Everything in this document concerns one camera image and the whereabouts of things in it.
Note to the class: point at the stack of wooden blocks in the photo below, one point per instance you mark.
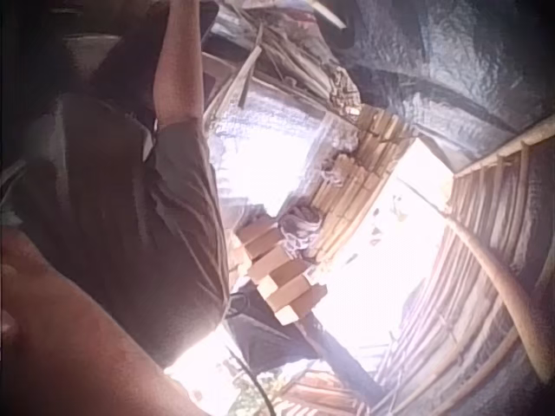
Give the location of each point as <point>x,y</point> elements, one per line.
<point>273,271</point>

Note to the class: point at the dark blue cloth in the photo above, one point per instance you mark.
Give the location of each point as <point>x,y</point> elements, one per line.
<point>282,333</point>

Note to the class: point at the bundle of dry sticks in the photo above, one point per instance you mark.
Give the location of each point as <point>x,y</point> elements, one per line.
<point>299,56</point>

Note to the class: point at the striped woven mat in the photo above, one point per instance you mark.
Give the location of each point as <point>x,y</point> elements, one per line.
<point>312,394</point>

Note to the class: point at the blue tarpaulin sheet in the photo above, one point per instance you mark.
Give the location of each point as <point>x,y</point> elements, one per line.
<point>433,60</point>

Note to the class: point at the curved bamboo pole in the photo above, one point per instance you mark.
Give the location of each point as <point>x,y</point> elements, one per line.
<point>498,268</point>

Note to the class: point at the bamboo slat wall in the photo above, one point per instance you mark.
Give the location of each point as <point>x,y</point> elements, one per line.
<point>362,182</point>

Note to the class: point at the bamboo ladder frame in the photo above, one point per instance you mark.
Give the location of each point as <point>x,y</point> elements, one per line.
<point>490,268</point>

